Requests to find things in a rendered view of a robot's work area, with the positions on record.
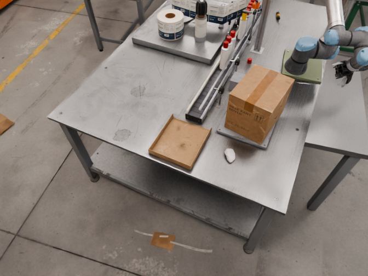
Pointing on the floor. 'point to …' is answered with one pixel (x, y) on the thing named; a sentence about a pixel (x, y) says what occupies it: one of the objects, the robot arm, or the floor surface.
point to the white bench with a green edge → (127, 30)
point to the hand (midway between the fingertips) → (340, 75)
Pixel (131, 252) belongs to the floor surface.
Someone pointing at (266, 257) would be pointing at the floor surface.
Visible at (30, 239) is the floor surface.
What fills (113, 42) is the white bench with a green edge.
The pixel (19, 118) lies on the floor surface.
